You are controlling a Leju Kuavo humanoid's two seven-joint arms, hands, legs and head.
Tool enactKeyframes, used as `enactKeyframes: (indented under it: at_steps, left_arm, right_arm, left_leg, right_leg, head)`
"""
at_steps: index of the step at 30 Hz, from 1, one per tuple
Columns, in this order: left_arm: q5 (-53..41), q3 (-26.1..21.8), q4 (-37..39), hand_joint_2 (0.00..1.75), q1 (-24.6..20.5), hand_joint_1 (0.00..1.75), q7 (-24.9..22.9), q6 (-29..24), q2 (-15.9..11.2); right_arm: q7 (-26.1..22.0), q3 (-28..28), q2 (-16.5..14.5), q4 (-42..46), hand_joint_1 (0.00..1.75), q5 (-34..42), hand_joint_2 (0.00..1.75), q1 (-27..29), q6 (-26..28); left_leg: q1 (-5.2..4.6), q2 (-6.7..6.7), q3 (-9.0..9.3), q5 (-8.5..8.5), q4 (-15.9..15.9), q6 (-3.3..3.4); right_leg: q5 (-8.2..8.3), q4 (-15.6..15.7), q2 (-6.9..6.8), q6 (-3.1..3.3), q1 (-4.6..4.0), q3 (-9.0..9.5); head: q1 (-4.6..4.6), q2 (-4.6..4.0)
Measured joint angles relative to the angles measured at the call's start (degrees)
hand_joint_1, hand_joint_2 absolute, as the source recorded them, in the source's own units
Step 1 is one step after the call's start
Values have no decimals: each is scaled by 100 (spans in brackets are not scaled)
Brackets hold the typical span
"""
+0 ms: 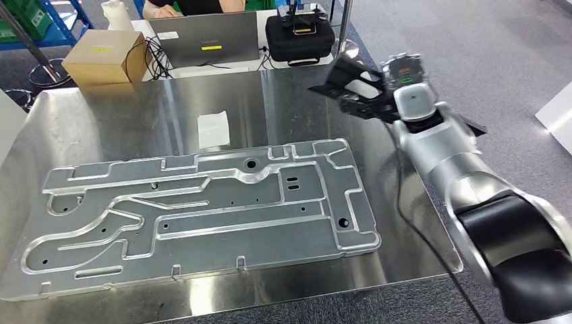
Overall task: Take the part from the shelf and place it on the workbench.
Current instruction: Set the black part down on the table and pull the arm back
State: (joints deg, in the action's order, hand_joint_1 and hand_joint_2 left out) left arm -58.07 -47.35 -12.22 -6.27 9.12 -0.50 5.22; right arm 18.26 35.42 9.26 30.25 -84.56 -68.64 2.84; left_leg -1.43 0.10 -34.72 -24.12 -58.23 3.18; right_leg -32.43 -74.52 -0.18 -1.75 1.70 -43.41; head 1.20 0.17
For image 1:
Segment white board on floor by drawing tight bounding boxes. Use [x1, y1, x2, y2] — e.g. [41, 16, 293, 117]
[535, 94, 572, 157]

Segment white plastic bottle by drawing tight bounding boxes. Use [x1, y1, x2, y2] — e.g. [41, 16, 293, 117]
[100, 0, 135, 31]

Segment green plastic bins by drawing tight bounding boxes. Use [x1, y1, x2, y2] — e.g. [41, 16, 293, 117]
[0, 0, 52, 43]

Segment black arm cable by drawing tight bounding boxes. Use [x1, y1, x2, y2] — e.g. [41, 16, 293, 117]
[384, 120, 486, 324]

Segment brown cardboard box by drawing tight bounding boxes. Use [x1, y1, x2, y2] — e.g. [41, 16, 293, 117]
[61, 29, 148, 87]

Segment black plastic plate frame part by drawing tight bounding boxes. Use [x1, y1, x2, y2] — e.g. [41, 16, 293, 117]
[308, 53, 488, 135]

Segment white paper sheet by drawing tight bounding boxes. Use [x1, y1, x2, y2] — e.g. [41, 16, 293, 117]
[197, 111, 231, 150]

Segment chrome stanchion post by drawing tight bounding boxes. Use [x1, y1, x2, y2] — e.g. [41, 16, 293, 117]
[337, 0, 361, 59]
[0, 4, 70, 88]

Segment white desk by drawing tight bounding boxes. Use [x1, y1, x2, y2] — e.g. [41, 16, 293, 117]
[132, 9, 334, 82]

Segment black remote controller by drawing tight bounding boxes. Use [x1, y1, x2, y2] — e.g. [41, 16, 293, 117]
[277, 2, 329, 36]

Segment person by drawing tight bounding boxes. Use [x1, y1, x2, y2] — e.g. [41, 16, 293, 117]
[142, 0, 247, 20]

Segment person's hand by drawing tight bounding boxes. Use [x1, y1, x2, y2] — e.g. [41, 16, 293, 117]
[142, 4, 184, 20]

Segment blue cart with green bins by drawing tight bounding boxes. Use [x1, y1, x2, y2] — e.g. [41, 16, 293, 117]
[0, 0, 94, 51]

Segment large machined aluminium plate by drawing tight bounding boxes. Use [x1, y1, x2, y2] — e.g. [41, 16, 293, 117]
[0, 138, 382, 302]

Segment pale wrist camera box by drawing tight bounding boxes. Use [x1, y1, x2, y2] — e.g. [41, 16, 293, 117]
[346, 78, 380, 99]

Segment grey laptop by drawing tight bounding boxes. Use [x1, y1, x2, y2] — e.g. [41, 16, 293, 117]
[148, 11, 261, 69]

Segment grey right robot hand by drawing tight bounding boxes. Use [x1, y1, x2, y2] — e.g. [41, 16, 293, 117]
[382, 53, 430, 88]

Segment tangled black cables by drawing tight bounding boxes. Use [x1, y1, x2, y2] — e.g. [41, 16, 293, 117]
[125, 35, 173, 82]

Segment black carrying case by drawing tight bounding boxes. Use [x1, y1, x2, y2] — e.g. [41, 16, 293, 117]
[265, 16, 336, 67]

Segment stainless steel workbench table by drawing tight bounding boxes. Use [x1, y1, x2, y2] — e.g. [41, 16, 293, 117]
[0, 64, 463, 324]

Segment black camera bracket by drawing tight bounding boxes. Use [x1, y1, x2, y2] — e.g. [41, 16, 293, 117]
[337, 96, 401, 124]

